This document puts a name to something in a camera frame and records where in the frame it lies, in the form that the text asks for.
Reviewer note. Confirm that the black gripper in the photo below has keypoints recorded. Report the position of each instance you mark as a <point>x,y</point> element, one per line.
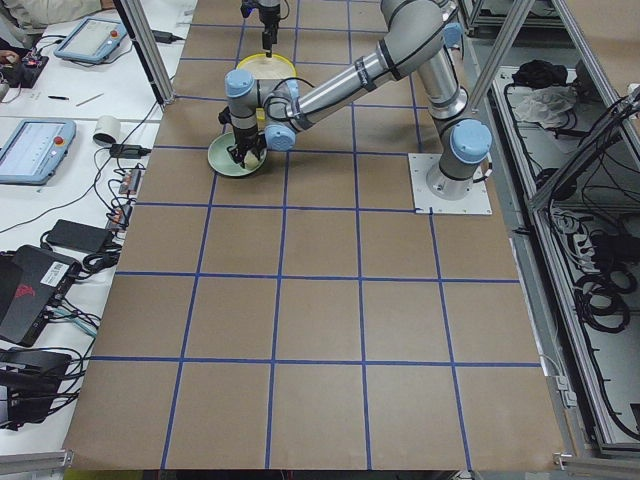
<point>268,20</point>
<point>245,136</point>

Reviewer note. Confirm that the white steamed bun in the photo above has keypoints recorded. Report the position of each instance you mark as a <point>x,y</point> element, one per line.
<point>251,161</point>

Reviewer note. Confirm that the yellow top steamer layer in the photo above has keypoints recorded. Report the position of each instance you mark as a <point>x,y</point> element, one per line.
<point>262,66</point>

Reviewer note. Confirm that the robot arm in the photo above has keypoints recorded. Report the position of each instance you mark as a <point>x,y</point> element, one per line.
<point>267,114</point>
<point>269,12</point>

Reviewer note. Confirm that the light green bowl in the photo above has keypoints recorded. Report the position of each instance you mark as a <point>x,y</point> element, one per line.
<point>220,160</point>

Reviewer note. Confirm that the white tape roll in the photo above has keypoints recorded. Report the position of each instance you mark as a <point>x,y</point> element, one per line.
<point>107,131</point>

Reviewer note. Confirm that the far blue teach pendant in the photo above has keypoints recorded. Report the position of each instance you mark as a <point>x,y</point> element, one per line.
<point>92,41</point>

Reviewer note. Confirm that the blue teach pendant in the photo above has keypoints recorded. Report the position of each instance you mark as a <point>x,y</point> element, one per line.
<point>92,41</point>
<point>35,150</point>

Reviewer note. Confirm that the black power adapter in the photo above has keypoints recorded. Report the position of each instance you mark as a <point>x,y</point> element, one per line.
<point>79,237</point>

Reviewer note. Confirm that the near blue teach pendant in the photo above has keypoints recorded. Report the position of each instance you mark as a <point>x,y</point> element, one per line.
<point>35,150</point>

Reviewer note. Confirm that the black red computer box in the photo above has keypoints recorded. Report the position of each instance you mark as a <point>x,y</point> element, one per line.
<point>45,279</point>

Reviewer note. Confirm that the black cloth bundle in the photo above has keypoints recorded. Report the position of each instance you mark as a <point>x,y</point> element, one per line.
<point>538,74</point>

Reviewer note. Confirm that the white crumpled cloth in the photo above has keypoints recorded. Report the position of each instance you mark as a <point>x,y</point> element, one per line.
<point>547,107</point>

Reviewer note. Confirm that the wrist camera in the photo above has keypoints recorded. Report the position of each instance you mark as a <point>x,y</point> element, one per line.
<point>246,8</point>
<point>224,117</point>

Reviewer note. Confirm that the aluminium frame post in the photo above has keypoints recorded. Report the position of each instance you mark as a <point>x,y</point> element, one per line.
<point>140,33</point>

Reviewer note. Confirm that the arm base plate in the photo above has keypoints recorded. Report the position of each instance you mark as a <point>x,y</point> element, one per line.
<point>434,193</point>

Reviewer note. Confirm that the aluminium frame rack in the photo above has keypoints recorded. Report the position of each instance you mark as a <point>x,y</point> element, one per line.
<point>575,191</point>

